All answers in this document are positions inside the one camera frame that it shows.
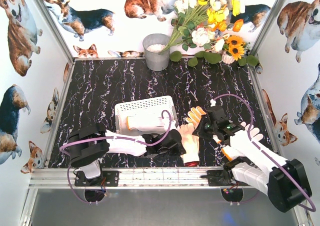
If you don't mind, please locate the yellow dotted work glove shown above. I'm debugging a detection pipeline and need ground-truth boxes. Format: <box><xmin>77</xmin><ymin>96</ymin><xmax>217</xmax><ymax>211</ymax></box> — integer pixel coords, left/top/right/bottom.
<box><xmin>185</xmin><ymin>106</ymin><xmax>206</xmax><ymax>126</ymax></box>

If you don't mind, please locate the cream glove red cuff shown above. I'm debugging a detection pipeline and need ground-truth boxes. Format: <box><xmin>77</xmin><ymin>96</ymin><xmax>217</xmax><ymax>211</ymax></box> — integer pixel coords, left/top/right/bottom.
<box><xmin>178</xmin><ymin>123</ymin><xmax>200</xmax><ymax>167</ymax></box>

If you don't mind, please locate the blue dotted work glove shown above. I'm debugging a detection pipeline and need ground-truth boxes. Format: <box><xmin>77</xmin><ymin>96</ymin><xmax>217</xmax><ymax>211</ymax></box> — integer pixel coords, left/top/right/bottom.
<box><xmin>126</xmin><ymin>113</ymin><xmax>176</xmax><ymax>132</ymax></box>

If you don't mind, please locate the white perforated storage basket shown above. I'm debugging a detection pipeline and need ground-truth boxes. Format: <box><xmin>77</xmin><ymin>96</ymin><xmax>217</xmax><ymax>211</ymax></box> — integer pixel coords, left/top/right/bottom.
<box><xmin>114</xmin><ymin>96</ymin><xmax>179</xmax><ymax>136</ymax></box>

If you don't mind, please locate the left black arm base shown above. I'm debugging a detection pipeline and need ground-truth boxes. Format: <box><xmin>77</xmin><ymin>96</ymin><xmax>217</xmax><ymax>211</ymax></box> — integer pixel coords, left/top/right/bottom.
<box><xmin>74</xmin><ymin>171</ymin><xmax>120</xmax><ymax>187</ymax></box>

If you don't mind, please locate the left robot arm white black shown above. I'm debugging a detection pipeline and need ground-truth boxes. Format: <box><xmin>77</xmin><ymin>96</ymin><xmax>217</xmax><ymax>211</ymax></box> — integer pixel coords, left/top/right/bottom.
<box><xmin>60</xmin><ymin>124</ymin><xmax>186</xmax><ymax>180</ymax></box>

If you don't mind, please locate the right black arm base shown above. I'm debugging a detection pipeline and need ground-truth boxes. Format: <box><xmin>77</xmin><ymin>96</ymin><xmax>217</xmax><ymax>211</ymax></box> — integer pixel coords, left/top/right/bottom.
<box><xmin>201</xmin><ymin>170</ymin><xmax>249</xmax><ymax>187</ymax></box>

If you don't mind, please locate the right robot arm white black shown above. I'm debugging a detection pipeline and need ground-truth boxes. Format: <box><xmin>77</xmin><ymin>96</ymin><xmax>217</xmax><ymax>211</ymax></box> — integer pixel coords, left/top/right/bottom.
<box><xmin>187</xmin><ymin>105</ymin><xmax>316</xmax><ymax>213</ymax></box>

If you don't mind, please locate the white glove orange cuff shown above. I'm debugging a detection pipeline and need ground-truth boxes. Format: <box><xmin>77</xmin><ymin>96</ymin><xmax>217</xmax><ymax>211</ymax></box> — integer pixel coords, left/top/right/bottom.
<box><xmin>222</xmin><ymin>122</ymin><xmax>264</xmax><ymax>161</ymax></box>

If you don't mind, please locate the small sunflower pot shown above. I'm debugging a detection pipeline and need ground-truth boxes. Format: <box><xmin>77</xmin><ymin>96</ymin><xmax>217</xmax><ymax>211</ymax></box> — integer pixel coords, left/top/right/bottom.
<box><xmin>221</xmin><ymin>35</ymin><xmax>251</xmax><ymax>64</ymax></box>

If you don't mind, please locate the grey metal bucket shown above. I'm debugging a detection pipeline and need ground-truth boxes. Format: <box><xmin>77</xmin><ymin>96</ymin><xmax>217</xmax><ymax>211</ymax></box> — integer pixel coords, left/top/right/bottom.
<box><xmin>142</xmin><ymin>33</ymin><xmax>170</xmax><ymax>71</ymax></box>

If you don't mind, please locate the artificial flower bouquet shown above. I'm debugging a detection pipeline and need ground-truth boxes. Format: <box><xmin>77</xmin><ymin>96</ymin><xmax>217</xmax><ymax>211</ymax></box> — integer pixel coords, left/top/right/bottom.
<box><xmin>163</xmin><ymin>0</ymin><xmax>246</xmax><ymax>51</ymax></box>

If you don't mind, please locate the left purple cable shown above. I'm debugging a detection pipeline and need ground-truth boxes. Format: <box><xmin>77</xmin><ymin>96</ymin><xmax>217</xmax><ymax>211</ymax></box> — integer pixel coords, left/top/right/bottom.
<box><xmin>59</xmin><ymin>110</ymin><xmax>172</xmax><ymax>204</ymax></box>

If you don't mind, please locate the purple cable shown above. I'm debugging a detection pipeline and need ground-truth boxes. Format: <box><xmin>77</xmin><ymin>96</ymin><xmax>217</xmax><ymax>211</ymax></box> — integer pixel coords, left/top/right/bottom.
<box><xmin>213</xmin><ymin>94</ymin><xmax>316</xmax><ymax>212</ymax></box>
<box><xmin>59</xmin><ymin>110</ymin><xmax>172</xmax><ymax>204</ymax></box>

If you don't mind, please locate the aluminium front rail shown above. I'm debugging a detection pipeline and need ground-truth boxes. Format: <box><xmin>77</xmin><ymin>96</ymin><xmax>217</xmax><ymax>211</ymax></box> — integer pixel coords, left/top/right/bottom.
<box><xmin>28</xmin><ymin>168</ymin><xmax>266</xmax><ymax>190</ymax></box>

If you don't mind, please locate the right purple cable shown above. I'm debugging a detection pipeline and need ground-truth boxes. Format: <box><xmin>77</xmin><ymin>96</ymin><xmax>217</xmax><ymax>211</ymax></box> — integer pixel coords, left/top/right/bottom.
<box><xmin>213</xmin><ymin>94</ymin><xmax>316</xmax><ymax>212</ymax></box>

